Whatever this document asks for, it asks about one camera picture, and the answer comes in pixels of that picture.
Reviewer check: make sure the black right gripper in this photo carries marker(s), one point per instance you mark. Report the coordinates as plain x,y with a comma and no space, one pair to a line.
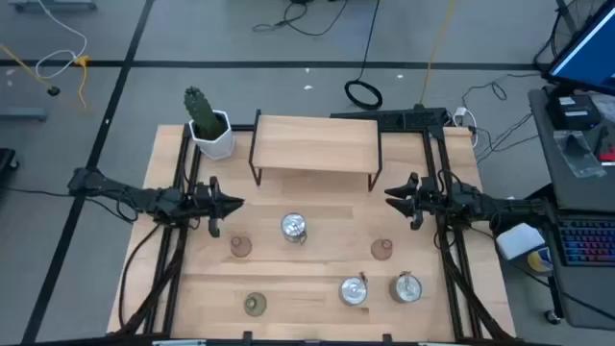
427,199

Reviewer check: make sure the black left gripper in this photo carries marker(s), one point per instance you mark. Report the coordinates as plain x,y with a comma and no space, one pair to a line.
214,206

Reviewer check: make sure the pink glass candle holder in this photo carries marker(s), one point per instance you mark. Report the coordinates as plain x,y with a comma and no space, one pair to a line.
381,250
240,246

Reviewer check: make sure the floral label tin candle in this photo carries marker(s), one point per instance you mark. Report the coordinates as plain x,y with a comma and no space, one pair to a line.
293,227

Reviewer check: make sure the orange label tin candle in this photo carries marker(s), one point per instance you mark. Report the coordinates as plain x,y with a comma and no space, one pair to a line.
405,288

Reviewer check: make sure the green glass candle holder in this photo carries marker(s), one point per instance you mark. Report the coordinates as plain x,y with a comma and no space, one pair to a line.
254,304

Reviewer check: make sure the ribbed silver tin candle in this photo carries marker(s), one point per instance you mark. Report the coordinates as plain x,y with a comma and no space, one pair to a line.
353,290

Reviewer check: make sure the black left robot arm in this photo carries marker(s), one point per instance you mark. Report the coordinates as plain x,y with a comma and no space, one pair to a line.
144,199

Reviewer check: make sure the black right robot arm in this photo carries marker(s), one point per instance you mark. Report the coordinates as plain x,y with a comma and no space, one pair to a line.
485,206

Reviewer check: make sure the white hexagonal plant pot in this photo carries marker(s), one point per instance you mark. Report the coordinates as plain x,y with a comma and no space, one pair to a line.
218,149

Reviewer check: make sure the black power strip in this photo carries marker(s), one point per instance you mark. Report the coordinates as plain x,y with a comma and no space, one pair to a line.
413,117

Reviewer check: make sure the green artificial cactus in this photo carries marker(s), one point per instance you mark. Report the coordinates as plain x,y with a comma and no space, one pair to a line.
202,113

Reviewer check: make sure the white plug adapter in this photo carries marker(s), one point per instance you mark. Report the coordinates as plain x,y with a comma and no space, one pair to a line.
461,114

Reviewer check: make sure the wooden shelf riser black legs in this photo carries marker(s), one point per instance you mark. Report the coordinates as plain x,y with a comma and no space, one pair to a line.
312,144

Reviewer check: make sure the white box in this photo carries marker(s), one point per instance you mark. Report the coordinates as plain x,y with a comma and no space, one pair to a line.
519,240

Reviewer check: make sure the blue yellow package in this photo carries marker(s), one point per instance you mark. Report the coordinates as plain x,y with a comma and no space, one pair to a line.
540,262

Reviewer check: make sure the grey side desk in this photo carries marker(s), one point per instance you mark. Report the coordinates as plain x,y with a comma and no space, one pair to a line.
576,192

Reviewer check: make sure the clear plastic bag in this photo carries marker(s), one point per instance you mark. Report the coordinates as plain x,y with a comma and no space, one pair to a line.
579,154

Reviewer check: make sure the backlit rainbow keyboard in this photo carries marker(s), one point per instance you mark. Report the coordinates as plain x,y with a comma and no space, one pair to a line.
586,240

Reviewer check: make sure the small black box device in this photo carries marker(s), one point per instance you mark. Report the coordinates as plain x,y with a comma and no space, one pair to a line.
572,113

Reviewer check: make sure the red object on desk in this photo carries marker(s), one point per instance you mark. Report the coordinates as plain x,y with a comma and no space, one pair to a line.
607,155

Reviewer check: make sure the grey furniture base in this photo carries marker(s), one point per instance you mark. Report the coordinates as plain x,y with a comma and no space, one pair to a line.
53,5
24,114

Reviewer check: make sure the black chair castor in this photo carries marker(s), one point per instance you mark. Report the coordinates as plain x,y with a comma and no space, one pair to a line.
7,161

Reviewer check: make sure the computer monitor blue screen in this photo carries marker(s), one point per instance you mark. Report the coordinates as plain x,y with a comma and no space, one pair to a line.
591,57

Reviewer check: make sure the black aluminium table frame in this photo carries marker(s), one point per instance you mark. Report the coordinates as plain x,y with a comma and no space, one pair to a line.
170,298

